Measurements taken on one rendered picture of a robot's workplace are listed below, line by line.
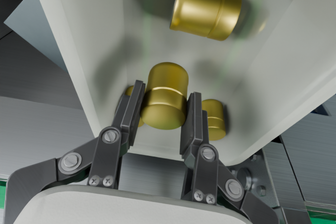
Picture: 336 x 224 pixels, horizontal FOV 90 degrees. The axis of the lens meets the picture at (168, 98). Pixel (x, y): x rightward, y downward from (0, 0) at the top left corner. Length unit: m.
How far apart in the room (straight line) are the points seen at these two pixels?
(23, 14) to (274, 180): 0.54
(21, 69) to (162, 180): 0.68
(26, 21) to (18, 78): 0.31
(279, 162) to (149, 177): 0.17
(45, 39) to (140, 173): 0.39
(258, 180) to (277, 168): 0.03
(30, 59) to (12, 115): 0.50
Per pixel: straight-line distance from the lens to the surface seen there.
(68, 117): 0.34
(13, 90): 0.75
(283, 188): 0.22
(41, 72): 0.78
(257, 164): 0.24
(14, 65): 0.85
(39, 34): 0.52
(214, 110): 0.22
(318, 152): 0.28
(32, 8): 0.49
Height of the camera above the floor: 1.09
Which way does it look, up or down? 41 degrees down
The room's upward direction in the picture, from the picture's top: 172 degrees counter-clockwise
